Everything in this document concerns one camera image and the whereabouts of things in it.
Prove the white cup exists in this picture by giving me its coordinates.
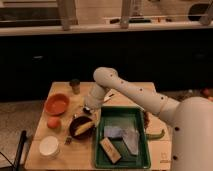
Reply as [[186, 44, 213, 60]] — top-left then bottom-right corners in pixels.
[[39, 136, 59, 157]]

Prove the dark purple bowl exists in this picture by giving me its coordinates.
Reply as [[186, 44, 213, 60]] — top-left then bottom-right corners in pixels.
[[69, 116, 95, 140]]

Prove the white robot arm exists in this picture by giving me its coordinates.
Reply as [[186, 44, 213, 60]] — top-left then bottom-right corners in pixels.
[[84, 67, 213, 171]]

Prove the white wrapped gripper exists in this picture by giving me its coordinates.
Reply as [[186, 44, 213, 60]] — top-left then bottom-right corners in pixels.
[[83, 83, 110, 114]]

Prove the wooden block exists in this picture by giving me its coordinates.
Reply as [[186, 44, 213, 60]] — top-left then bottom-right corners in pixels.
[[100, 138, 121, 164]]

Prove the grey cloth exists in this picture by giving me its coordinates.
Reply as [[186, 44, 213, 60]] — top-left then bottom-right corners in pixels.
[[123, 129, 139, 155]]

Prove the green plastic tray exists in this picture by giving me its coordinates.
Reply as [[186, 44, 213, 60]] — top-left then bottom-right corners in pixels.
[[94, 106, 151, 169]]

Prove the orange bowl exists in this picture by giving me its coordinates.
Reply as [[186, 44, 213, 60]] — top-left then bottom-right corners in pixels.
[[44, 93, 69, 116]]

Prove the yellow banana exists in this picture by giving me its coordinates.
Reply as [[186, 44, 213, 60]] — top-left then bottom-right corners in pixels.
[[75, 121, 94, 136]]

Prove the orange fruit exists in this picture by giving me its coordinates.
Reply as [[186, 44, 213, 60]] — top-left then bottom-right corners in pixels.
[[47, 116, 61, 129]]

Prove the black pole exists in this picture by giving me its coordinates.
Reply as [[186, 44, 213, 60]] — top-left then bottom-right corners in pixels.
[[12, 130, 27, 171]]

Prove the green chili pepper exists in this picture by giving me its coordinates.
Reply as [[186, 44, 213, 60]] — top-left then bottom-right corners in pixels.
[[146, 129, 165, 141]]

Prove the small dark object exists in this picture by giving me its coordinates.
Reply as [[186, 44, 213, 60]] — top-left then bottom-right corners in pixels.
[[65, 136, 72, 145]]

